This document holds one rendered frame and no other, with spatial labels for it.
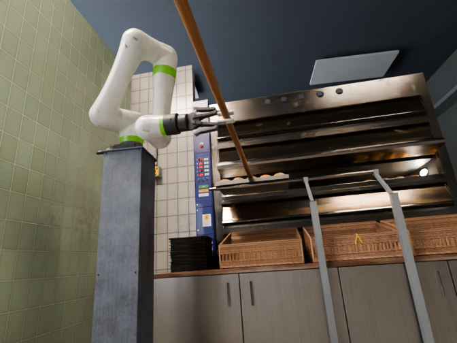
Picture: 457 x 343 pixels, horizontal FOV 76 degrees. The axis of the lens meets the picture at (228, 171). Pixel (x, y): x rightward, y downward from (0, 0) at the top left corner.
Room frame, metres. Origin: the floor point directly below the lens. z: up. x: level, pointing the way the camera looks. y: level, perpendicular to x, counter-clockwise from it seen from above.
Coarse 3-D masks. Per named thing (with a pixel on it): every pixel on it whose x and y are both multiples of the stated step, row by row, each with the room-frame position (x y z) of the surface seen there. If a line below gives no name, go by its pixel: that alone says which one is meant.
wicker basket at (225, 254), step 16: (224, 240) 2.20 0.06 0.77; (240, 240) 2.45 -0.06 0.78; (256, 240) 2.43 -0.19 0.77; (272, 240) 2.41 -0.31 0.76; (288, 240) 1.95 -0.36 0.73; (224, 256) 2.19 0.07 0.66; (240, 256) 2.01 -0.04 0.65; (256, 256) 1.99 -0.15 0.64; (272, 256) 2.37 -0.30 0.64; (288, 256) 2.36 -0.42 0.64
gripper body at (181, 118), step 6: (180, 114) 1.10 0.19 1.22; (186, 114) 1.11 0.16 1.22; (192, 114) 1.11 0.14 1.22; (180, 120) 1.09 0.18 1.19; (186, 120) 1.10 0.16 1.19; (192, 120) 1.11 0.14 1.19; (198, 120) 1.11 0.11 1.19; (180, 126) 1.10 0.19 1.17; (186, 126) 1.11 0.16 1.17; (192, 126) 1.11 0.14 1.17; (198, 126) 1.12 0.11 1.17
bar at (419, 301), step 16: (320, 176) 2.03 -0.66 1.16; (336, 176) 2.02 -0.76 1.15; (400, 208) 1.75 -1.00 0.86; (400, 224) 1.75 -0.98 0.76; (320, 240) 1.82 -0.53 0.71; (400, 240) 1.78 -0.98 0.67; (320, 256) 1.82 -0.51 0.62; (320, 272) 1.83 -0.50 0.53; (416, 272) 1.75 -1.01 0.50; (416, 288) 1.75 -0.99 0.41; (416, 304) 1.76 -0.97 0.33; (336, 336) 1.82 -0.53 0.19; (432, 336) 1.75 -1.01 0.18
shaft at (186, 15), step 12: (180, 0) 0.51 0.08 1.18; (180, 12) 0.55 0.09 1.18; (192, 24) 0.59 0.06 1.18; (192, 36) 0.62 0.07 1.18; (204, 48) 0.68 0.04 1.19; (204, 60) 0.72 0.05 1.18; (204, 72) 0.78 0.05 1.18; (216, 84) 0.85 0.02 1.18; (216, 96) 0.91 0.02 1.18; (240, 144) 1.40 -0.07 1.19; (240, 156) 1.54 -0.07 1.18
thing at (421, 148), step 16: (416, 144) 2.13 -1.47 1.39; (432, 144) 2.13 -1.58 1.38; (272, 160) 2.31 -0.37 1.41; (288, 160) 2.28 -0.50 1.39; (304, 160) 2.29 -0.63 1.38; (320, 160) 2.30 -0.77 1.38; (336, 160) 2.32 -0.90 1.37; (352, 160) 2.33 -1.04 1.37; (368, 160) 2.34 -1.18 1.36; (224, 176) 2.54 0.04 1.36
